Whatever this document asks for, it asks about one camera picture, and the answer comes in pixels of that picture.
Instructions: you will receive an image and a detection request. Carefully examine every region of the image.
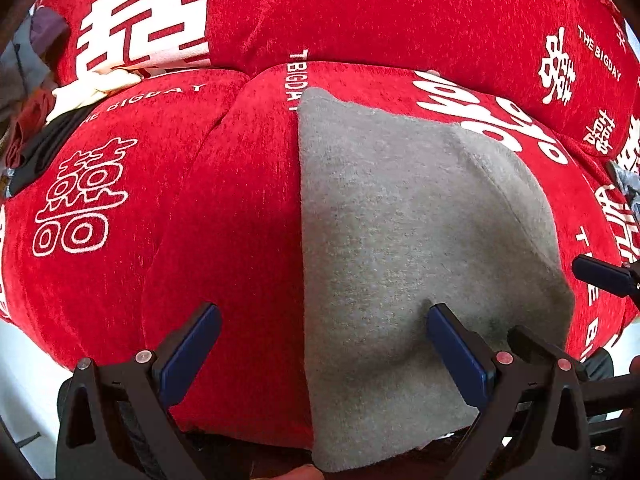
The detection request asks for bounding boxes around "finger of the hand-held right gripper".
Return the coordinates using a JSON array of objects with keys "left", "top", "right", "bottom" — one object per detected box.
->
[
  {"left": 571, "top": 254, "right": 640, "bottom": 307},
  {"left": 507, "top": 325, "right": 591, "bottom": 382}
]

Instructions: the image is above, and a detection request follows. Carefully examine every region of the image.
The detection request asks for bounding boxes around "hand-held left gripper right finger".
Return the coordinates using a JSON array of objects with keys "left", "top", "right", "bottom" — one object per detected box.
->
[{"left": 426, "top": 303, "right": 594, "bottom": 480}]

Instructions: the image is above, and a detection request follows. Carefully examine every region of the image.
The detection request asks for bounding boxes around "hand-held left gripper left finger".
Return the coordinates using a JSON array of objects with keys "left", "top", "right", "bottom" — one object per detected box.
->
[{"left": 56, "top": 302, "right": 222, "bottom": 480}]

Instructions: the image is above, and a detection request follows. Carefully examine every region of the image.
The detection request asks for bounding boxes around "grey knit sweater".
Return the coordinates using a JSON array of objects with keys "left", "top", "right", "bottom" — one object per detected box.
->
[{"left": 296, "top": 87, "right": 576, "bottom": 473}]

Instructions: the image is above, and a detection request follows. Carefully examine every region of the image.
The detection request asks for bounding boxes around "red printed sofa seat cover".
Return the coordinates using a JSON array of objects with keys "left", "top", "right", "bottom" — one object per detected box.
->
[{"left": 0, "top": 60, "right": 640, "bottom": 448}]

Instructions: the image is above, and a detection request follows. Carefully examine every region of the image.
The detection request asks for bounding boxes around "dark grey crumpled cloth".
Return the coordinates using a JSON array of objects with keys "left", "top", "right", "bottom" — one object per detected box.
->
[{"left": 606, "top": 160, "right": 640, "bottom": 211}]

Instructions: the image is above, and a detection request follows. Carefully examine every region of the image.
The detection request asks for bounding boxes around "black cloth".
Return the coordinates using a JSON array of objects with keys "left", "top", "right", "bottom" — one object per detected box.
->
[{"left": 7, "top": 105, "right": 96, "bottom": 198}]

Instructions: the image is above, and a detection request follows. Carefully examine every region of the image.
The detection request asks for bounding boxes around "dark red cloth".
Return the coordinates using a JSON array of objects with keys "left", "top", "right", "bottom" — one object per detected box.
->
[{"left": 5, "top": 90, "right": 56, "bottom": 168}]

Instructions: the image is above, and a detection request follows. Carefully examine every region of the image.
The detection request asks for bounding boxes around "grey blue cloth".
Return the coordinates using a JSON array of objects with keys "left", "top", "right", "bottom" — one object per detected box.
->
[{"left": 0, "top": 20, "right": 56, "bottom": 121}]

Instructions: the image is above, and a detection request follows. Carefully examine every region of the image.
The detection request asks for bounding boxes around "red printed sofa backrest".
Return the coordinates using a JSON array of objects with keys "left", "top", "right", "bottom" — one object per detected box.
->
[{"left": 37, "top": 0, "right": 640, "bottom": 161}]

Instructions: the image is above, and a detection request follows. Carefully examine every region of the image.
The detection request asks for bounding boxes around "purple cloth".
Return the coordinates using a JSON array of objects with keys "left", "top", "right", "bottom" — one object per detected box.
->
[{"left": 30, "top": 7, "right": 68, "bottom": 53}]

